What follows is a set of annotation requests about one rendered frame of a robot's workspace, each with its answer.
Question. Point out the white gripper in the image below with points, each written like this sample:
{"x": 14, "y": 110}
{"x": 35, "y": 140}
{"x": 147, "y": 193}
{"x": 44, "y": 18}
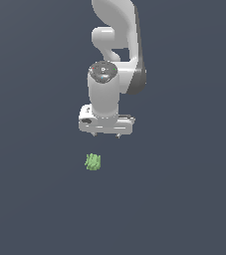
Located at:
{"x": 104, "y": 124}

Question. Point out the small green lumpy object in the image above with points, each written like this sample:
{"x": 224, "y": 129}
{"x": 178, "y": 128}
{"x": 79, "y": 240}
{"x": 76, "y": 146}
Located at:
{"x": 93, "y": 162}

